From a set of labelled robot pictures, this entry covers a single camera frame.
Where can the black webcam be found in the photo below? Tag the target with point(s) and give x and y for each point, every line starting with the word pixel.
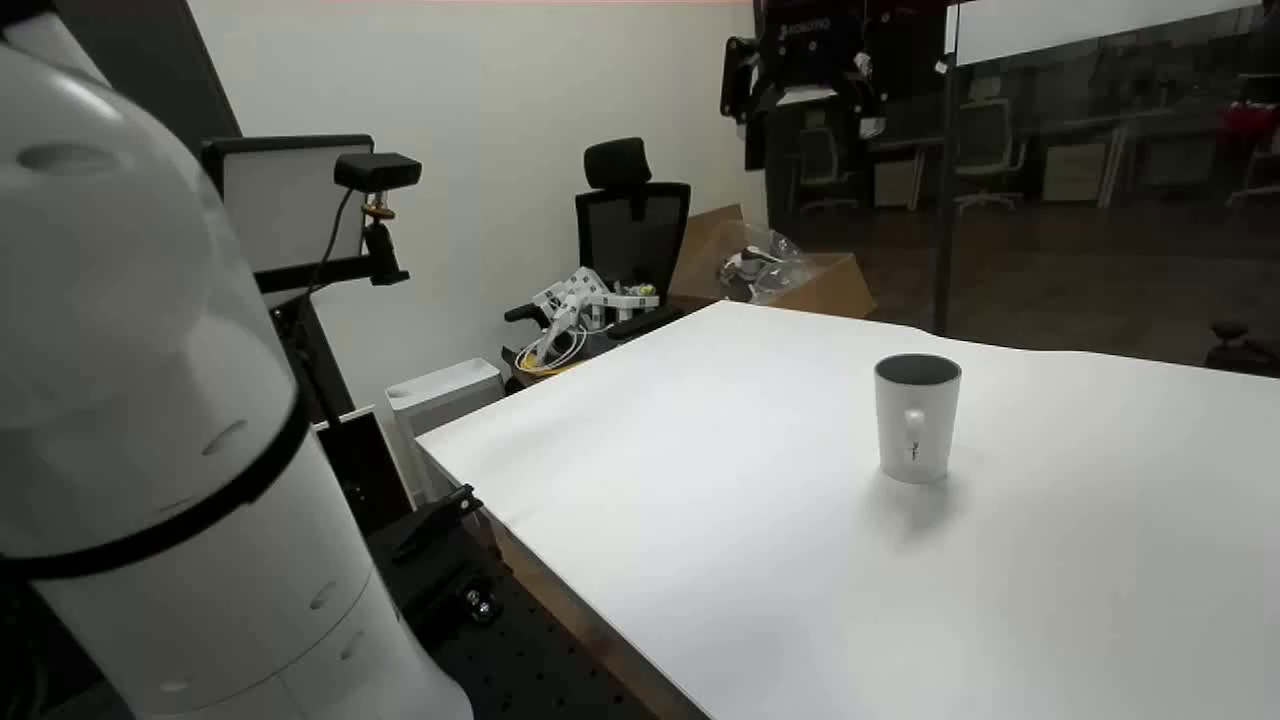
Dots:
pixel 376 169

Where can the black bracket block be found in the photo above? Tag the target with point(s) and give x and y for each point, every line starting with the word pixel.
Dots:
pixel 363 467

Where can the red object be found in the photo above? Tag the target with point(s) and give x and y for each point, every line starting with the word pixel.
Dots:
pixel 1248 127

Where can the dark chair base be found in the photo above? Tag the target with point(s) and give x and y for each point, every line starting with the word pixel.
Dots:
pixel 1240 351

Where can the brown cardboard box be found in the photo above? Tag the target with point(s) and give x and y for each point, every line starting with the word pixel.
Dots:
pixel 832 281

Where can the white mug with dark interior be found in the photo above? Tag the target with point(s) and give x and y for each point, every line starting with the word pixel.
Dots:
pixel 921 429

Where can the white panel with black frame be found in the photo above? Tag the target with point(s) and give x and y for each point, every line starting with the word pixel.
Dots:
pixel 284 203

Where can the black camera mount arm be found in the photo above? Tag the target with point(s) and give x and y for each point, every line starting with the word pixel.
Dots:
pixel 380 248

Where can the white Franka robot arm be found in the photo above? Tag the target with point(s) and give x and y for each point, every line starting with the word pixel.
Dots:
pixel 134 332

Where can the black office chair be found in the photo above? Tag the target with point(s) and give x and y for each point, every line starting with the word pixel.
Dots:
pixel 629 228

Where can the black table clamp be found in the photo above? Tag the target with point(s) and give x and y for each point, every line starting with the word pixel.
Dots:
pixel 433 553

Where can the white rectangular box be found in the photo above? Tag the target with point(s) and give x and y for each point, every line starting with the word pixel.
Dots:
pixel 440 390

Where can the white board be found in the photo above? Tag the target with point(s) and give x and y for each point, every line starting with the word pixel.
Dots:
pixel 1064 27

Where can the black vertical pole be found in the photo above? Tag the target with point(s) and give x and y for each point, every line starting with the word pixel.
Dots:
pixel 944 203

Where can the clear plastic bag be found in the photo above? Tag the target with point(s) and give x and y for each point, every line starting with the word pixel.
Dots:
pixel 763 264

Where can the black stand post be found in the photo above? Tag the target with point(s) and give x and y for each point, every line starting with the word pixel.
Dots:
pixel 312 352

